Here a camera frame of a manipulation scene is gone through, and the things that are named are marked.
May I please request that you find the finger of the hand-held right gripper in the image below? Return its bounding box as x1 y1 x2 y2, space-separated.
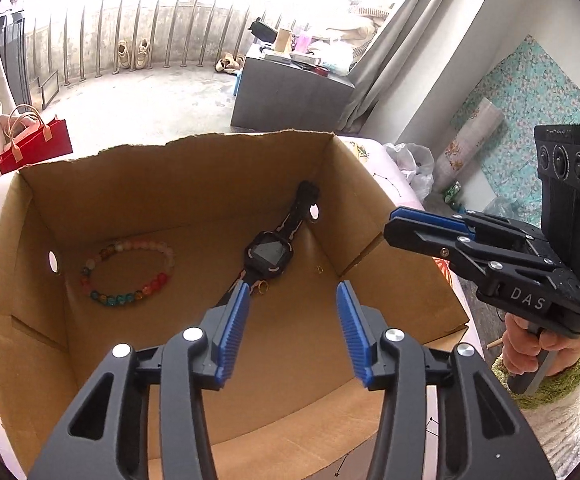
384 222 555 275
389 207 546 242

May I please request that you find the pile of beige cloth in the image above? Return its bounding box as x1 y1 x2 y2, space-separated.
320 0 395 43

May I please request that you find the black wire rack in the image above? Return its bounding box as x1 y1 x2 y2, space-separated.
0 10 60 111

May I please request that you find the white plastic bag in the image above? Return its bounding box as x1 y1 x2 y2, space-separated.
384 141 436 202

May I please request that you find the teal floral cloth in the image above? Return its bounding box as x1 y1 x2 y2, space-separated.
450 35 580 221

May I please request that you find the grey curtain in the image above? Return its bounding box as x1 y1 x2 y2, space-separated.
337 0 476 134

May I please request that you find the clear plastic bag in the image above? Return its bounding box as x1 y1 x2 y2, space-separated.
482 196 521 221

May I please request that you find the person's right hand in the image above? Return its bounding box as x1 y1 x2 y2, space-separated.
501 311 580 379

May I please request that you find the floral rolled bolster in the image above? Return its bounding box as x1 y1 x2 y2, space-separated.
457 97 504 183

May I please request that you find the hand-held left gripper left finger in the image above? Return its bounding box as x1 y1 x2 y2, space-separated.
28 280 251 480

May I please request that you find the black smart watch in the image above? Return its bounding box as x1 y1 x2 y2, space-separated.
217 180 321 308

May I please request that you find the red paper bag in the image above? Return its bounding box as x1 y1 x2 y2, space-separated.
0 104 74 177

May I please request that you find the metal balcony railing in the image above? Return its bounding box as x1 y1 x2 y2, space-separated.
0 0 271 83

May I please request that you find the person's right forearm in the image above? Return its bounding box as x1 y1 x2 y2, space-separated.
491 330 580 480

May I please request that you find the grey cabinet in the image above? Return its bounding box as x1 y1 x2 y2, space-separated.
230 42 357 134

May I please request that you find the brown cardboard box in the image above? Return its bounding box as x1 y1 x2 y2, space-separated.
0 130 471 480

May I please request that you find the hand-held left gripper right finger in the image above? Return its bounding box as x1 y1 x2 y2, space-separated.
336 280 556 480

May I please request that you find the black device on cabinet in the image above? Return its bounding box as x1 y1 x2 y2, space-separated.
248 19 277 43

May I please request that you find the multicolour bead bracelet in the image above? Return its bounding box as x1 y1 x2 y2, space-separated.
80 240 177 309

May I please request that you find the white bag on cabinet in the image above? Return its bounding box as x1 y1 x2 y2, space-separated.
315 40 357 75

